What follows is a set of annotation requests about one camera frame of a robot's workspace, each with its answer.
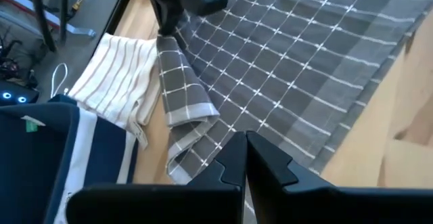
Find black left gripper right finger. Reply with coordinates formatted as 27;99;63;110
246;131;433;224

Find grey metal floor rail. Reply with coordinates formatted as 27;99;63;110
0;0;97;38

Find white pink-striped towel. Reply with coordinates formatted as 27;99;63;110
67;32;162;150

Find white cable loop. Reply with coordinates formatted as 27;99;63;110
49;62;70;99

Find black device blue lights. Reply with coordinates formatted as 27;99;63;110
0;79;41;107

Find navy white fabric bin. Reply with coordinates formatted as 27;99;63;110
0;93;139;224

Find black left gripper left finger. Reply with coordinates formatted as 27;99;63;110
66;131;248;224

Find black metal pole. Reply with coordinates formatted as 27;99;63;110
59;0;70;45
31;0;58;53

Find tangled dark cables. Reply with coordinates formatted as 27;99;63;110
0;27;39;89

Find grey plaid towel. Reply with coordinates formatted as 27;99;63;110
156;0;433;224

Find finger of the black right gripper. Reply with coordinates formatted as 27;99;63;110
149;0;172;37
168;0;186;35

